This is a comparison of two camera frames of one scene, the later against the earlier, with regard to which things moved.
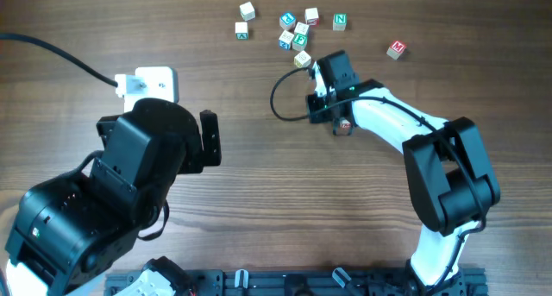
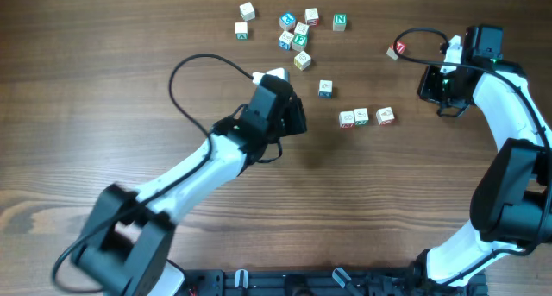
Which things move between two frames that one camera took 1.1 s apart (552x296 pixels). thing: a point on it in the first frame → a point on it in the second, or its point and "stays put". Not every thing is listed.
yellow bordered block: [302, 59] stays put
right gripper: [314, 115] → [424, 92]
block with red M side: [346, 125] stays put
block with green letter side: [241, 30] stays put
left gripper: [211, 153] → [299, 113]
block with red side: [311, 15] stays put
